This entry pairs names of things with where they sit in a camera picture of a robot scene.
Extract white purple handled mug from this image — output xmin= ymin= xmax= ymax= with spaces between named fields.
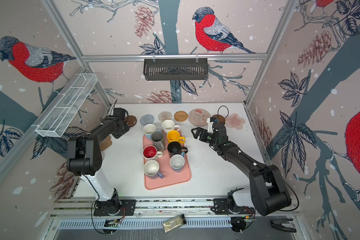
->
xmin=143 ymin=160 xmax=164 ymax=179

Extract brown round wooden coaster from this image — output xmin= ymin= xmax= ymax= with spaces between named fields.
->
xmin=212 ymin=115 xmax=226 ymax=124

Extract white blue handled mug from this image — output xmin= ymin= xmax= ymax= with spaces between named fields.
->
xmin=170 ymin=153 xmax=185 ymax=173

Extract black mug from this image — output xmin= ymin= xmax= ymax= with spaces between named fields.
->
xmin=167 ymin=142 xmax=188 ymax=158

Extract multicolour zigzag woven coaster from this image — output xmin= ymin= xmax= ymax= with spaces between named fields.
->
xmin=158 ymin=111 xmax=172 ymax=122

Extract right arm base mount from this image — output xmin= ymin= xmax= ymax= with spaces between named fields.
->
xmin=211 ymin=188 xmax=256 ymax=234

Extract white faceted mug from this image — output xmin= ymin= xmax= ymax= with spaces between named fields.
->
xmin=162 ymin=120 xmax=181 ymax=134

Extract round bunny print coaster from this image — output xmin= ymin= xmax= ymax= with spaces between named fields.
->
xmin=188 ymin=108 xmax=211 ymax=127

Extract black hanging wire basket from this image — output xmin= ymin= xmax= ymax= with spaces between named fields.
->
xmin=143 ymin=58 xmax=209 ymax=81

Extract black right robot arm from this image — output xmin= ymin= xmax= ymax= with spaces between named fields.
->
xmin=191 ymin=122 xmax=292 ymax=216

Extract dark brown glossy coaster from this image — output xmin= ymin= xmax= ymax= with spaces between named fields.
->
xmin=125 ymin=115 xmax=137 ymax=128

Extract fallen spice jar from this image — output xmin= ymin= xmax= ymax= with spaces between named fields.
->
xmin=163 ymin=214 xmax=187 ymax=233

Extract pink flower shaped coaster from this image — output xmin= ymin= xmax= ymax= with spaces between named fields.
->
xmin=225 ymin=113 xmax=246 ymax=130

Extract light blue mug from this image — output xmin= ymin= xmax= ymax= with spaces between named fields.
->
xmin=143 ymin=124 xmax=157 ymax=141

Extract white wire mesh shelf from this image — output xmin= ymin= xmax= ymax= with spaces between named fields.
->
xmin=36 ymin=73 xmax=98 ymax=138

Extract black clamp tool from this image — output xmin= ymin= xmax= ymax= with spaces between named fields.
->
xmin=270 ymin=219 xmax=297 ymax=233

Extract red interior white mug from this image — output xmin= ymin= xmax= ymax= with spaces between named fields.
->
xmin=143 ymin=146 xmax=164 ymax=161

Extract grey mug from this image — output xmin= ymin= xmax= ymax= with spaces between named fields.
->
xmin=151 ymin=130 xmax=166 ymax=151

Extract pink rectangular tray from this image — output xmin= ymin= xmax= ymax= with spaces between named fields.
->
xmin=142 ymin=129 xmax=192 ymax=191

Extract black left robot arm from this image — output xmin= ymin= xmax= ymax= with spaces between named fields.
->
xmin=67 ymin=116 xmax=129 ymax=202

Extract grey round felt coaster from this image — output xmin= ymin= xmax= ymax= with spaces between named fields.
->
xmin=140 ymin=114 xmax=155 ymax=126

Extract yellow mug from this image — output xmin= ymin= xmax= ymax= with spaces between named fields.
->
xmin=167 ymin=130 xmax=186 ymax=144

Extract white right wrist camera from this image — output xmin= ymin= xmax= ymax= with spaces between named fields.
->
xmin=208 ymin=117 xmax=220 ymax=133

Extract brown rattan woven coaster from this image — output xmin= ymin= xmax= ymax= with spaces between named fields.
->
xmin=174 ymin=111 xmax=188 ymax=122

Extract tan paw shaped coaster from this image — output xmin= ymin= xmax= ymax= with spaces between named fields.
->
xmin=100 ymin=136 xmax=112 ymax=151

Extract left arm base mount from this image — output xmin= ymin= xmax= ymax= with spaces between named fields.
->
xmin=91 ymin=190 xmax=137 ymax=235

